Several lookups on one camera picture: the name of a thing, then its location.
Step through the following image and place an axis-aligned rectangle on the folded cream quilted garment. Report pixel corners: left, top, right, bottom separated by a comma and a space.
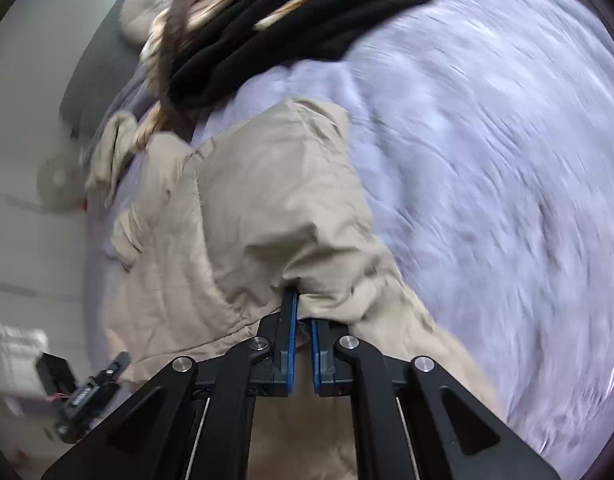
86, 110, 138, 207

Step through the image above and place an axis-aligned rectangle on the black fleece garment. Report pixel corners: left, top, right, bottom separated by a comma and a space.
145, 0, 430, 113

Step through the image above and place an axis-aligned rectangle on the lavender embossed bed blanket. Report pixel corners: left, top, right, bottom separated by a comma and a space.
86, 0, 614, 479

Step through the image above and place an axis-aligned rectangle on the cream striped robe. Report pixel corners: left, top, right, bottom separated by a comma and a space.
134, 0, 324, 152

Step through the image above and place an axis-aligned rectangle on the white standing fan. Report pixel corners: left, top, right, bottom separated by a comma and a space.
36, 151, 86, 212

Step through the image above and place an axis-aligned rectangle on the round white cushion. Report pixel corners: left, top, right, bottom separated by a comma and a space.
119, 0, 172, 48

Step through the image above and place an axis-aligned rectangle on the grey quilted headboard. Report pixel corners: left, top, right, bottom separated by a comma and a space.
60, 0, 139, 141

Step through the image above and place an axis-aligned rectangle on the beige puffer jacket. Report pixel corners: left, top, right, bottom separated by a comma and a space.
83, 96, 509, 480

